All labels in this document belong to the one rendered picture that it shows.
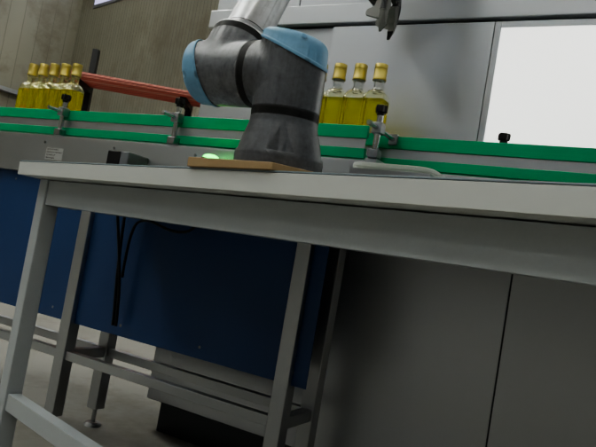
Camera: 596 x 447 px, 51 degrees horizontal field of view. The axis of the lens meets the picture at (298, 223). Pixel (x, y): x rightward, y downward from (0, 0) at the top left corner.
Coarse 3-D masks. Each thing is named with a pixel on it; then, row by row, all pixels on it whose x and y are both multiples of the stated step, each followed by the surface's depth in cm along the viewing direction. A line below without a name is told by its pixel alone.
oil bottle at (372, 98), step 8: (368, 96) 162; (376, 96) 160; (384, 96) 161; (368, 104) 161; (376, 104) 160; (384, 104) 161; (360, 112) 162; (368, 112) 161; (360, 120) 162; (384, 120) 163
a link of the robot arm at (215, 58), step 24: (240, 0) 116; (264, 0) 115; (288, 0) 121; (216, 24) 113; (240, 24) 110; (264, 24) 114; (192, 48) 111; (216, 48) 108; (240, 48) 106; (192, 72) 110; (216, 72) 107; (192, 96) 113; (216, 96) 110
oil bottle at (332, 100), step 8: (336, 88) 168; (328, 96) 167; (336, 96) 166; (328, 104) 167; (336, 104) 165; (320, 112) 167; (328, 112) 166; (336, 112) 165; (320, 120) 167; (328, 120) 166; (336, 120) 165
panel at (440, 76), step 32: (352, 32) 183; (384, 32) 178; (416, 32) 173; (448, 32) 169; (480, 32) 165; (352, 64) 181; (416, 64) 172; (448, 64) 168; (480, 64) 164; (416, 96) 171; (448, 96) 167; (480, 96) 163; (416, 128) 170; (448, 128) 166; (480, 128) 162
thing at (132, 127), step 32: (0, 128) 213; (32, 128) 205; (64, 128) 198; (96, 128) 191; (128, 128) 185; (160, 128) 179; (192, 128) 174; (224, 128) 168; (320, 128) 154; (352, 128) 150
